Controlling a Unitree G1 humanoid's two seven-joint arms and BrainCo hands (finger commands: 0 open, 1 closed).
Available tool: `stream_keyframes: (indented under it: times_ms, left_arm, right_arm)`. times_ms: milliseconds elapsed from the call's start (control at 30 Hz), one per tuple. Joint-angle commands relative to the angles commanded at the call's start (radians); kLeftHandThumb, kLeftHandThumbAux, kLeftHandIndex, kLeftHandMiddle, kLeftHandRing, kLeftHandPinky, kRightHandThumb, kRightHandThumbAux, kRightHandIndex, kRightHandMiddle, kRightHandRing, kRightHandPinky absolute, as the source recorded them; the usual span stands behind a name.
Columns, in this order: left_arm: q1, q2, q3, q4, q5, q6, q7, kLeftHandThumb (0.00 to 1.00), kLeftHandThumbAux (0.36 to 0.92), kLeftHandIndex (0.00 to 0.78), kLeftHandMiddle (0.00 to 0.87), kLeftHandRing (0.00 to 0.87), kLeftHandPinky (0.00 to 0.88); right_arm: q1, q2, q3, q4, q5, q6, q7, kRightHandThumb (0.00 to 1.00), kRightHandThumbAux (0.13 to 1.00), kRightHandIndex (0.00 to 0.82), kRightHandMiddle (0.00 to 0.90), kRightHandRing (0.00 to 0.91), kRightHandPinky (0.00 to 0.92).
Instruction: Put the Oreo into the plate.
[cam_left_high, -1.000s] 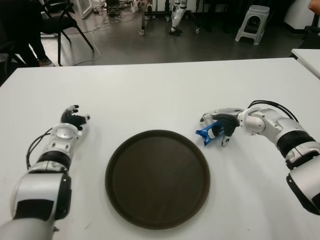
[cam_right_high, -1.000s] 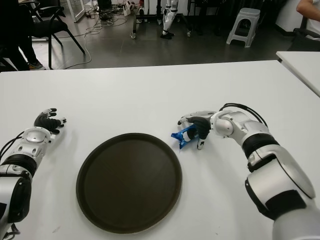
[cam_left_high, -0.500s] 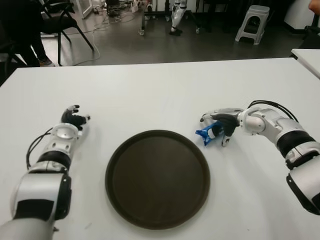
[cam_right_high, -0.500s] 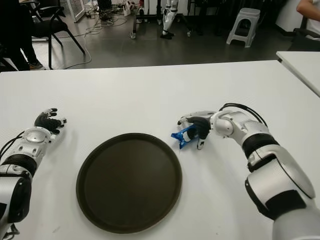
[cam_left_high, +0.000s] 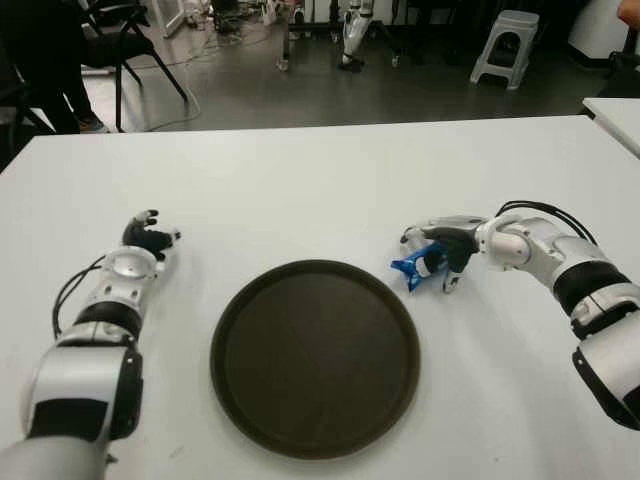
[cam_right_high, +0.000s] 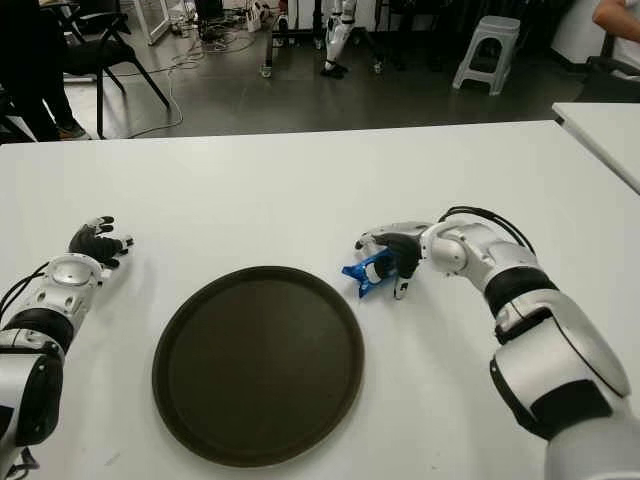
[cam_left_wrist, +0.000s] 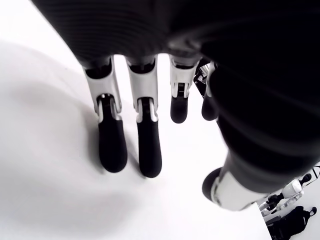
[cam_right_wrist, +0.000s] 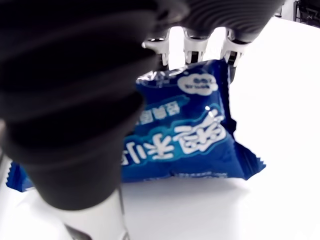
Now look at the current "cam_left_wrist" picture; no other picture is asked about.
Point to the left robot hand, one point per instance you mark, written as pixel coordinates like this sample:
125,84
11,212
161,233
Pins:
250,75

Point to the white humanoid robot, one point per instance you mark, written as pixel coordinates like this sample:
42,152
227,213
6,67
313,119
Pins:
292,191

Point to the dark background figure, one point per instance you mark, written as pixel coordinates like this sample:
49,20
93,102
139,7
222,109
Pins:
298,221

